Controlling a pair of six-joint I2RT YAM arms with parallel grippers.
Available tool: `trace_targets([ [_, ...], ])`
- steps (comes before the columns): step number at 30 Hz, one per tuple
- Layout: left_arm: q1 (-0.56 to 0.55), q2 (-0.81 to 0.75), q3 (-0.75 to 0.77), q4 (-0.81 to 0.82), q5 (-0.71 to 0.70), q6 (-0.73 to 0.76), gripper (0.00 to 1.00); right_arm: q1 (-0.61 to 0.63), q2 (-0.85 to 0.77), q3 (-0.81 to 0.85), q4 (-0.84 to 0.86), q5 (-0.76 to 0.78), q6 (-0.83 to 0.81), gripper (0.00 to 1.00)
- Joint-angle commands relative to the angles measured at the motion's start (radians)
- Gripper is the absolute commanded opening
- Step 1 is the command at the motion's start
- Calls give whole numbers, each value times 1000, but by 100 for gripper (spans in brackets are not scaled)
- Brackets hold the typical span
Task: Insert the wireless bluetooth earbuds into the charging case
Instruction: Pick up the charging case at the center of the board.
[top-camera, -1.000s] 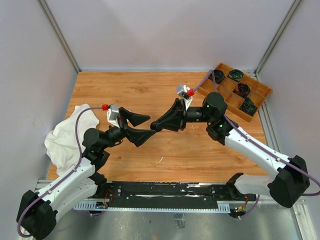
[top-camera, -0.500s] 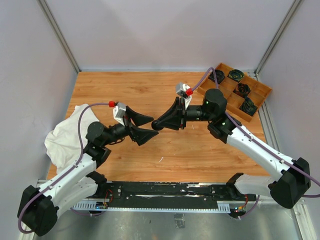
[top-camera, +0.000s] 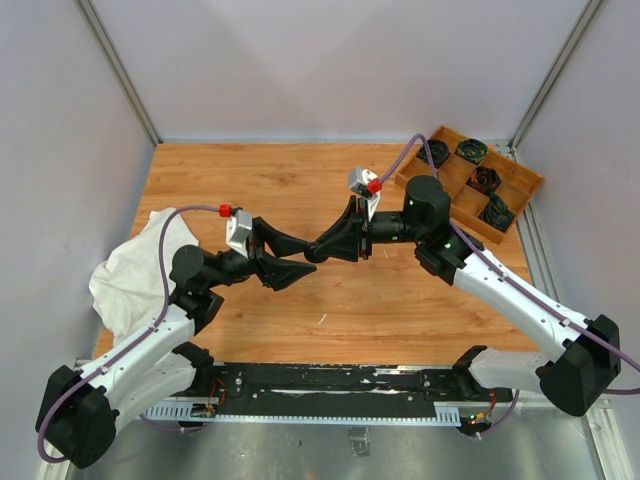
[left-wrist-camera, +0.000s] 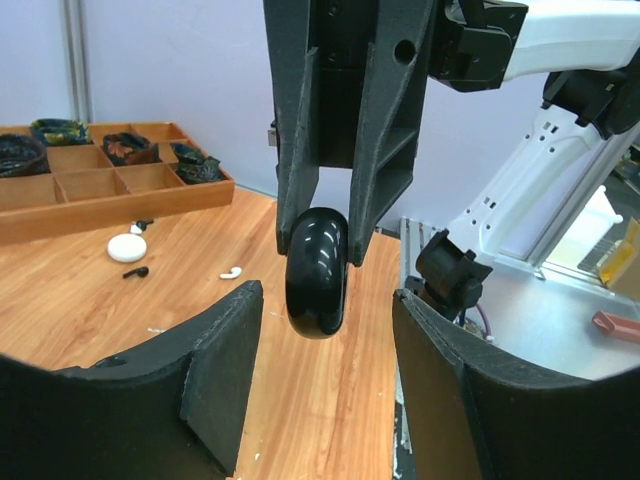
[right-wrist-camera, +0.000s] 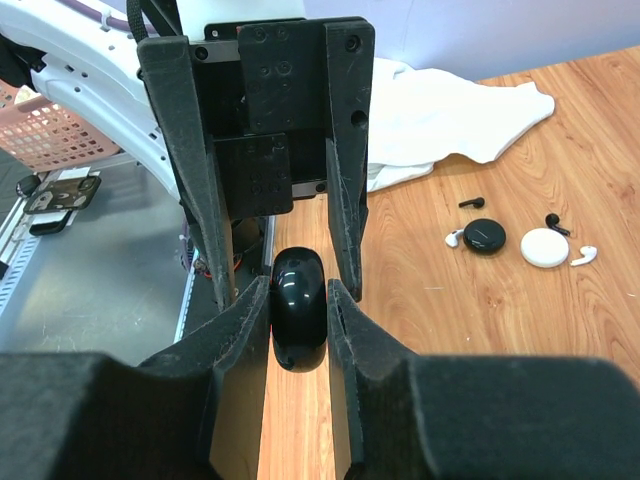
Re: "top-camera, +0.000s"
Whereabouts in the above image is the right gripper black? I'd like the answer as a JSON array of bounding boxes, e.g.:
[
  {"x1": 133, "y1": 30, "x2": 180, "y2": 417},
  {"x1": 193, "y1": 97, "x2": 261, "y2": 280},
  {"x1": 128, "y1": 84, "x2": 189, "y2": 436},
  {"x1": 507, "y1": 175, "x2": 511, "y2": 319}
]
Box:
[{"x1": 315, "y1": 196, "x2": 426, "y2": 262}]

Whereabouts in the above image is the blue green swirl cup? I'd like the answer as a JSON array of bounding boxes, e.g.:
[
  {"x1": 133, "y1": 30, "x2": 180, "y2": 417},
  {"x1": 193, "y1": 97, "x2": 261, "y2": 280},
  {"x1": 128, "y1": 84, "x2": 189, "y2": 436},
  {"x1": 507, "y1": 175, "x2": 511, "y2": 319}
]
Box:
[{"x1": 479, "y1": 194, "x2": 515, "y2": 232}]

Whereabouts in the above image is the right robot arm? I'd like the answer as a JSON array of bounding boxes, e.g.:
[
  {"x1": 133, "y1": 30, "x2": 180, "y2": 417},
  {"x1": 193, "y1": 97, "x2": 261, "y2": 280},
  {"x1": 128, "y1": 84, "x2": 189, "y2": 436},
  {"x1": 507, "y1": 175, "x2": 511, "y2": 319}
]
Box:
[{"x1": 305, "y1": 175, "x2": 621, "y2": 417}]

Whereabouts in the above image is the black charging case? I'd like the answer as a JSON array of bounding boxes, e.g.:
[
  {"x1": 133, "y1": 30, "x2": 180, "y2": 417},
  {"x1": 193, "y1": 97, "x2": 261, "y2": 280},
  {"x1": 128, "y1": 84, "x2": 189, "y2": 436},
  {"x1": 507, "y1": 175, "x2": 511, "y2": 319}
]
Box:
[{"x1": 304, "y1": 242, "x2": 326, "y2": 264}]

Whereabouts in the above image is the dark red swirl cup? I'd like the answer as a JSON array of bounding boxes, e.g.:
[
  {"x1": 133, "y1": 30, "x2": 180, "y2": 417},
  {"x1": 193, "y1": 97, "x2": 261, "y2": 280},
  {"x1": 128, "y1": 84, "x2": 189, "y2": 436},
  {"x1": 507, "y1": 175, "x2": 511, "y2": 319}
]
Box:
[{"x1": 466, "y1": 166, "x2": 502, "y2": 196}]

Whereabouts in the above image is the white cloth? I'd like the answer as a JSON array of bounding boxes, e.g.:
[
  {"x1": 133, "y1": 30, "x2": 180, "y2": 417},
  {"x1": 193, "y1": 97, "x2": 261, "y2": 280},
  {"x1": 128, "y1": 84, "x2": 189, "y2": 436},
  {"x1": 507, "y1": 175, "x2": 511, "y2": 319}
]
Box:
[{"x1": 89, "y1": 208, "x2": 198, "y2": 344}]

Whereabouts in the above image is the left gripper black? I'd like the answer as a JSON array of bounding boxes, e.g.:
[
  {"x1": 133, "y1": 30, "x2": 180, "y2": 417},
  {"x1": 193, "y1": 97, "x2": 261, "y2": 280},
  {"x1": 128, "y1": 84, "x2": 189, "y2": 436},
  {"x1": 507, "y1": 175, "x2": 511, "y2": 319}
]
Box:
[{"x1": 205, "y1": 217, "x2": 317, "y2": 290}]

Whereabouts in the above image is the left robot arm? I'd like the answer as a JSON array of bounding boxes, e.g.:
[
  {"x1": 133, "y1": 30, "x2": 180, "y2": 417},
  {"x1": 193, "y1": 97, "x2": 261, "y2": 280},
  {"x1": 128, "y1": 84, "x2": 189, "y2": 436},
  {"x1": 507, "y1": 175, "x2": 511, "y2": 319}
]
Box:
[{"x1": 35, "y1": 209, "x2": 316, "y2": 468}]

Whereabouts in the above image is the slotted cable duct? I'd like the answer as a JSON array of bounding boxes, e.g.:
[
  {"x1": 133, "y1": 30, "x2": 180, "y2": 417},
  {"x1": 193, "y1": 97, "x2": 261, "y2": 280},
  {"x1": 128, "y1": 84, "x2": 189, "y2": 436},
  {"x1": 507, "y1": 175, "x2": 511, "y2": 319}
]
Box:
[{"x1": 144, "y1": 398, "x2": 462, "y2": 427}]

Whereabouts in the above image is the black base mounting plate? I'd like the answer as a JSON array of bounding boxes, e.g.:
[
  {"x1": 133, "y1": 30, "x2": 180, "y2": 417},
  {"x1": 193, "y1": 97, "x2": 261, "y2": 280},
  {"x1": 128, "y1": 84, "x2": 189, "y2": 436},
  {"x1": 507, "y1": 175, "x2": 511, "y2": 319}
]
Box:
[{"x1": 189, "y1": 363, "x2": 513, "y2": 413}]

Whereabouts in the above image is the dark swirl cup far left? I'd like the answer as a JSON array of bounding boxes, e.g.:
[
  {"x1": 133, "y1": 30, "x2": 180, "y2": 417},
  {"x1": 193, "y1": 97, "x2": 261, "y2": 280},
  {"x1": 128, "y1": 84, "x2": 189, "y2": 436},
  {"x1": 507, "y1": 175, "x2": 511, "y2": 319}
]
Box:
[{"x1": 416, "y1": 139, "x2": 450, "y2": 169}]

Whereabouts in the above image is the wooden compartment tray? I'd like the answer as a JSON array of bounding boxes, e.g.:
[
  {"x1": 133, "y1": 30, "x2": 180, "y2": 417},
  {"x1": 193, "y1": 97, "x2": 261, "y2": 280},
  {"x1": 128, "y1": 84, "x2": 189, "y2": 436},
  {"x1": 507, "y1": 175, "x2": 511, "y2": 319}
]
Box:
[{"x1": 394, "y1": 125, "x2": 546, "y2": 245}]

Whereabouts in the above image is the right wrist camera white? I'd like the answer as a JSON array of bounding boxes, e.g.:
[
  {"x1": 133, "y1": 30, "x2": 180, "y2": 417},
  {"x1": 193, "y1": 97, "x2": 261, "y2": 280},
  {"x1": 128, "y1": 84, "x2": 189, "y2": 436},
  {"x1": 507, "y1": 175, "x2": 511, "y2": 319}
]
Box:
[{"x1": 347, "y1": 167, "x2": 382, "y2": 199}]

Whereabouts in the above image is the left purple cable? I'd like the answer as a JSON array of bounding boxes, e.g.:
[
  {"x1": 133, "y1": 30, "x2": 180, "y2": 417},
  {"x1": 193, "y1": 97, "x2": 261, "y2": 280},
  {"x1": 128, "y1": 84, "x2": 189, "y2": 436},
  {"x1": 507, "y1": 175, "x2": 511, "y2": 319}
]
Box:
[{"x1": 37, "y1": 203, "x2": 236, "y2": 462}]

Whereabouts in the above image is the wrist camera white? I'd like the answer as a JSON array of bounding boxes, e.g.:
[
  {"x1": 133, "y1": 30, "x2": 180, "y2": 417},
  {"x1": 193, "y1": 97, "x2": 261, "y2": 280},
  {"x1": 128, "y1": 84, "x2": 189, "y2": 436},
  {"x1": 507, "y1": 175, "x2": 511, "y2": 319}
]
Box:
[
  {"x1": 347, "y1": 167, "x2": 382, "y2": 199},
  {"x1": 225, "y1": 209, "x2": 253, "y2": 259}
]

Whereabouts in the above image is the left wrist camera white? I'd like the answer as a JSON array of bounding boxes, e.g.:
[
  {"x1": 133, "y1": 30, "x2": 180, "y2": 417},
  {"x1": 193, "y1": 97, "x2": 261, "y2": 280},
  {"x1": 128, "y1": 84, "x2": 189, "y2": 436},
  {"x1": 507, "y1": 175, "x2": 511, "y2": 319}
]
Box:
[{"x1": 225, "y1": 209, "x2": 253, "y2": 259}]

